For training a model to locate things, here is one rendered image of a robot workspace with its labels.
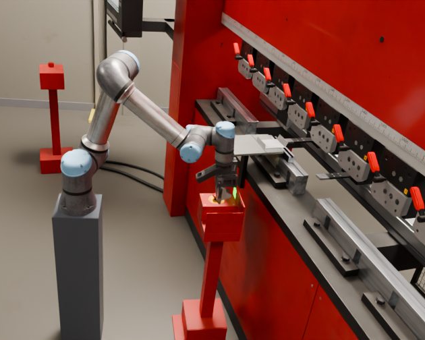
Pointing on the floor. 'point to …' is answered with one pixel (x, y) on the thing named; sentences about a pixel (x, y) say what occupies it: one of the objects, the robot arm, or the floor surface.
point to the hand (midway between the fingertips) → (217, 201)
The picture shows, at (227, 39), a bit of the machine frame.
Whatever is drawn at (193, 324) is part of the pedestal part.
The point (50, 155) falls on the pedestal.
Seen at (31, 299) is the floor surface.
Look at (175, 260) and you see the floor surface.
